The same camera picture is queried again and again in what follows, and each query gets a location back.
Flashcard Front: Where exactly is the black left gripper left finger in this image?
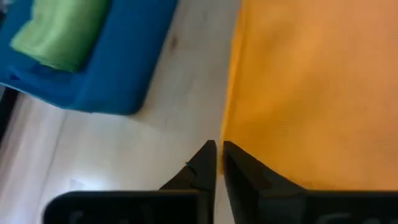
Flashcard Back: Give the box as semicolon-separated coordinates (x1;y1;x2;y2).
42;139;218;224

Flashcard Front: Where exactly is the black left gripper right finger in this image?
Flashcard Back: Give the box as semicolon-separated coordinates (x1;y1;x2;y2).
222;140;398;224

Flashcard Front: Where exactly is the orange microfiber towel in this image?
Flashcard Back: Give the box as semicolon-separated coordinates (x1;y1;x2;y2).
218;0;398;191

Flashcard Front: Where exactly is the green microfiber towel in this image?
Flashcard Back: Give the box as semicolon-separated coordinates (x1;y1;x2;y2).
9;0;111;74

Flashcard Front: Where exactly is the teal plastic bin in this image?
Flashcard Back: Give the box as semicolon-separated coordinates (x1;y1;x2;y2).
0;0;180;116

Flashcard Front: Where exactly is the black aluminium table frame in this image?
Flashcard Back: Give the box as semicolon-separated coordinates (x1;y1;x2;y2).
0;86;20;142

